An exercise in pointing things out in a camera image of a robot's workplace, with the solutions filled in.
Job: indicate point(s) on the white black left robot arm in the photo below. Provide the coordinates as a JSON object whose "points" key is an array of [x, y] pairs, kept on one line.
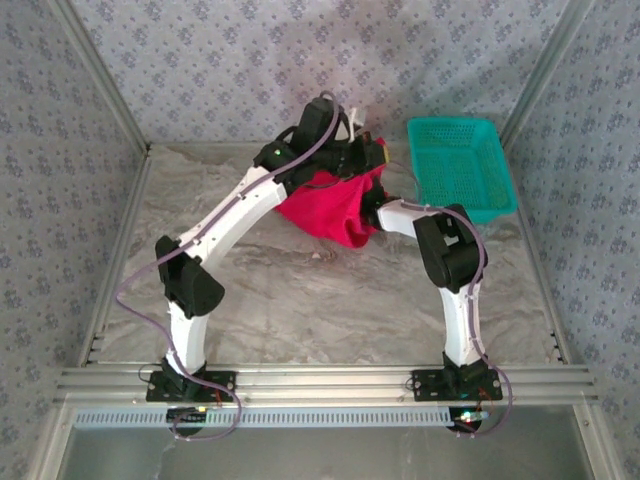
{"points": [[240, 210]]}

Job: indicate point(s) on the red t-shirt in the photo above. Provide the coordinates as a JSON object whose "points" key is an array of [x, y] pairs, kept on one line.
{"points": [[325, 210]]}

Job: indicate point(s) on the black controller board with LED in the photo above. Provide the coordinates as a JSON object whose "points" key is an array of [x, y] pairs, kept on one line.
{"points": [[187, 416], [467, 422]]}

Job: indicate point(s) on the teal plastic basket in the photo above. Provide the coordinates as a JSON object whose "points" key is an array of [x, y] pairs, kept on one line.
{"points": [[460, 165]]}

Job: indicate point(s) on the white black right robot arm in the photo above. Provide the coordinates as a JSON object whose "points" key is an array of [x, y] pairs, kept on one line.
{"points": [[460, 325]]}

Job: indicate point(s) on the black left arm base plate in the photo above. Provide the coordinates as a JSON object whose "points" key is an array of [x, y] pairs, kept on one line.
{"points": [[227, 382]]}

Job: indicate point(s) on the aluminium frame post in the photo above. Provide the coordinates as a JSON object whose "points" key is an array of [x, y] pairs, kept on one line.
{"points": [[106, 75], [542, 75]]}

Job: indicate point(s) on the aluminium mounting rail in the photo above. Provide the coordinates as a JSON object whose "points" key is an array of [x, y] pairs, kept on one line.
{"points": [[325, 382]]}

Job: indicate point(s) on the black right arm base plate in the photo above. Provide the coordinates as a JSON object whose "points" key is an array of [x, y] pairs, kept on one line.
{"points": [[425, 385]]}

